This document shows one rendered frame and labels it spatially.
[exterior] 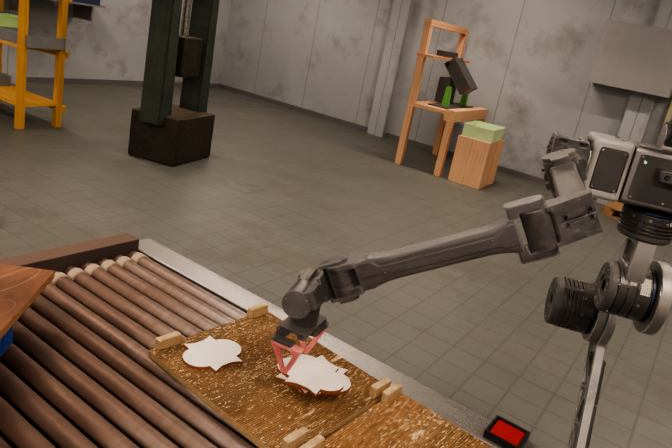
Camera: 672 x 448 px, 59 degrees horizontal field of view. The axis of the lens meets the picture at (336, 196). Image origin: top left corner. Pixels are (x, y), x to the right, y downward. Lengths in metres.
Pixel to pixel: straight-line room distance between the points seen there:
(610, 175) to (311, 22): 9.71
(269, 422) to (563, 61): 8.30
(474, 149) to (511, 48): 2.14
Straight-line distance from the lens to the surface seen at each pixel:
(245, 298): 1.66
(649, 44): 8.65
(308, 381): 1.26
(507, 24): 9.42
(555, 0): 9.27
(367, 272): 1.14
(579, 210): 1.11
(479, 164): 7.77
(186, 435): 1.19
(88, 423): 1.22
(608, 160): 1.64
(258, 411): 1.23
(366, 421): 1.26
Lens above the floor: 1.67
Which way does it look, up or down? 16 degrees down
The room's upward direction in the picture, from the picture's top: 11 degrees clockwise
